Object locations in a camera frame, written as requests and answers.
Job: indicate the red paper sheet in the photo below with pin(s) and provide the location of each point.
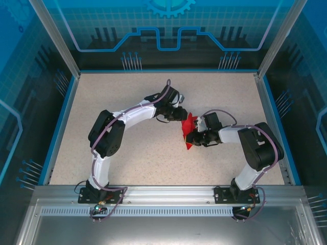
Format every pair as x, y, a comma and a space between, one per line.
187, 125

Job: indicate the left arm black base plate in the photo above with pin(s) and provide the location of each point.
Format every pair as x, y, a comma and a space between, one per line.
85, 197

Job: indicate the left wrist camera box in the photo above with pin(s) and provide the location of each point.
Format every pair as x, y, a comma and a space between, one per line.
181, 99

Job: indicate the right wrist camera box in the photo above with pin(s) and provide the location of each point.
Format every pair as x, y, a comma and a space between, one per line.
200, 125

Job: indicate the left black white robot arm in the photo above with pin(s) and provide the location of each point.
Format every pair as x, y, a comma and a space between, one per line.
107, 135

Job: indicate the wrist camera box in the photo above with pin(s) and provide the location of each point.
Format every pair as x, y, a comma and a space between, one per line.
181, 99
200, 125

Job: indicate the aluminium mounting rail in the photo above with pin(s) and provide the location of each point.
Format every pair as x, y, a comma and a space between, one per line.
168, 194

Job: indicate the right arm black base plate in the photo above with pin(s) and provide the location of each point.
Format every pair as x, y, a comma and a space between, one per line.
220, 196

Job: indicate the aluminium frame post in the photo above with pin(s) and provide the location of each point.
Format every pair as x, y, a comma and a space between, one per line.
280, 38
56, 38

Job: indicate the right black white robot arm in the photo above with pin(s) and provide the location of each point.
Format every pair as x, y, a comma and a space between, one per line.
258, 148

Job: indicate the blue table edge strip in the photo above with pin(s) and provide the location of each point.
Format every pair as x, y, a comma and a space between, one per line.
272, 102
68, 102

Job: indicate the steel cabinet top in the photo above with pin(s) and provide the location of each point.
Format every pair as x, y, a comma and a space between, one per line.
163, 229

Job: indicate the aluminium side rail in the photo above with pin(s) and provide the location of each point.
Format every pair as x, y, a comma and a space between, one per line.
266, 102

